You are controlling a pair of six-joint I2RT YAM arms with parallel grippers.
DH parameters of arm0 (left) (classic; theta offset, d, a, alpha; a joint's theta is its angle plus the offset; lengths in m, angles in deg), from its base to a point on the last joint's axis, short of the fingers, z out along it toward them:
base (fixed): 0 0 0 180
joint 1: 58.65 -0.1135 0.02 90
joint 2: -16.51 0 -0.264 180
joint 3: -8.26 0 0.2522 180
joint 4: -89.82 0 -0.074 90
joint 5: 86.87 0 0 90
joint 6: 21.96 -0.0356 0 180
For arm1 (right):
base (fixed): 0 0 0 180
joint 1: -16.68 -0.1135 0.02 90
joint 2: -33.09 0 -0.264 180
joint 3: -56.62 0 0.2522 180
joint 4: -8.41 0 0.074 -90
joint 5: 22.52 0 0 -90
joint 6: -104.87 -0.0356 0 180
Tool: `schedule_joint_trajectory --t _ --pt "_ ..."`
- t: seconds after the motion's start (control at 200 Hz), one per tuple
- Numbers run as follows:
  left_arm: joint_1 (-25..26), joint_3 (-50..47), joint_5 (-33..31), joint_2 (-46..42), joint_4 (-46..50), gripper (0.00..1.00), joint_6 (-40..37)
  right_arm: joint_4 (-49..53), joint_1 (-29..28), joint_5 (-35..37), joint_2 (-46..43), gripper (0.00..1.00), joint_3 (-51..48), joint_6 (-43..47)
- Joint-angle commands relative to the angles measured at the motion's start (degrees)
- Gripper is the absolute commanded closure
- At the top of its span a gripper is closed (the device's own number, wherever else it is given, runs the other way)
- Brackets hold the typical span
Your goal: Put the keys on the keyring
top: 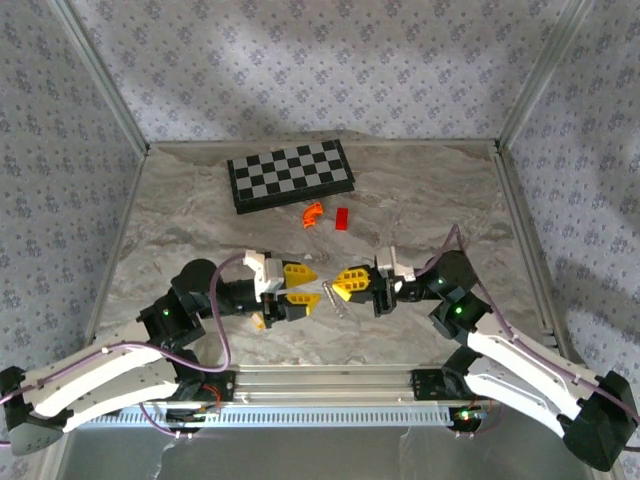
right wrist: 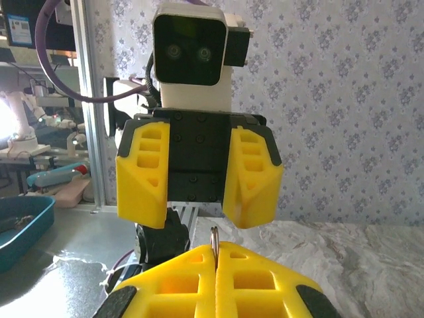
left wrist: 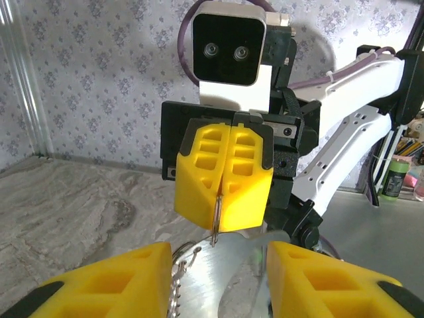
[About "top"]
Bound orange curved plastic piece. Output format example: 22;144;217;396
301;201;325;230

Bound folded black grey chessboard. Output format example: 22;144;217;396
227;138;357;216

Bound small electronics board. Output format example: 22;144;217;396
167;407;221;426
452;407;486;426

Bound grey metal sheet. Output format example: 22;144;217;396
59;424;601;480

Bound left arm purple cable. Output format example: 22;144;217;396
0;252;249;406

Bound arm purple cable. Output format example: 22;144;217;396
0;252;249;406
417;224;640;421

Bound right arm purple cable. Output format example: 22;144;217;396
417;224;640;421

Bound aluminium table side rail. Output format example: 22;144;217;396
492;141;571;362
82;147;150;354

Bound aluminium table frame rail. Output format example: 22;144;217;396
214;366;451;404

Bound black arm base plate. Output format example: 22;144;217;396
169;369;237;406
409;368;501;402

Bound grey slotted cable duct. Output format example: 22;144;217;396
74;403;459;429

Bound aluminium corner post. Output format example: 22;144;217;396
498;0;597;149
49;0;151;154

